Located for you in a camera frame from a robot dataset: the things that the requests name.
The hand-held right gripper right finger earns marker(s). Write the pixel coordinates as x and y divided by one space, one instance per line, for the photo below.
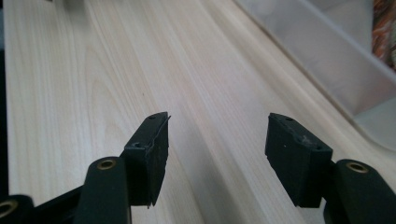
299 161

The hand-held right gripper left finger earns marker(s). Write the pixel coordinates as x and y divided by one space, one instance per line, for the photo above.
130 174

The clear plastic container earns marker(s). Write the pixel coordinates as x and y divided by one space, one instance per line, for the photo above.
342 62

